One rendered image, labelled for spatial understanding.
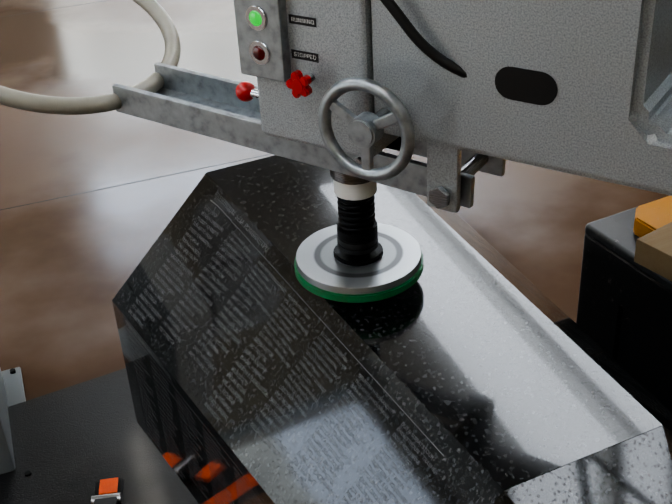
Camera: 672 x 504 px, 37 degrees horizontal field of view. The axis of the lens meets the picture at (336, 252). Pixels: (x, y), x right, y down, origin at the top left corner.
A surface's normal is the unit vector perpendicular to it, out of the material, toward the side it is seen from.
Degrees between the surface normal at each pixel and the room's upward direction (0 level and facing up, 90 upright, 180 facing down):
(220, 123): 90
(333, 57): 90
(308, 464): 45
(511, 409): 0
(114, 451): 0
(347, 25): 90
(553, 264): 0
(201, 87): 90
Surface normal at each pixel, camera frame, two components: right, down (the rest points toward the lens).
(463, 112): -0.54, 0.47
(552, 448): -0.05, -0.85
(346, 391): -0.66, -0.40
